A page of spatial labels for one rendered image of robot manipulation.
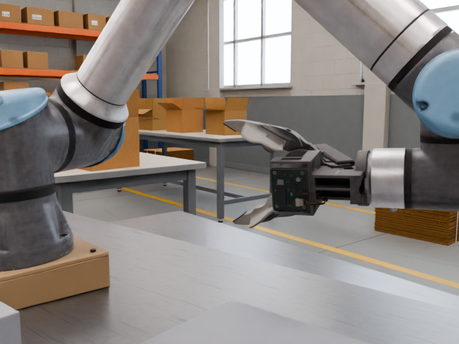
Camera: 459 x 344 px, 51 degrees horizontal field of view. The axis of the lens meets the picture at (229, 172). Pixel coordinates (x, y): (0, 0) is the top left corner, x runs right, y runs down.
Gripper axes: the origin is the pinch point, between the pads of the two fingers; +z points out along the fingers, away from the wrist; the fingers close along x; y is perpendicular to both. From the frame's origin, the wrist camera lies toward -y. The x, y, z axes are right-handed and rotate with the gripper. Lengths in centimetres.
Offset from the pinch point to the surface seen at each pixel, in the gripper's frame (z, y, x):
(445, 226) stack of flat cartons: -40, -322, 134
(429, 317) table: -27.3, 6.5, 16.2
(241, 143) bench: 135, -352, 73
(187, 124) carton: 212, -396, 61
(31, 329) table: 15.2, 26.8, 11.4
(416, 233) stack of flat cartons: -19, -330, 145
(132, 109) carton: 105, -136, 8
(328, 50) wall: 98, -603, 4
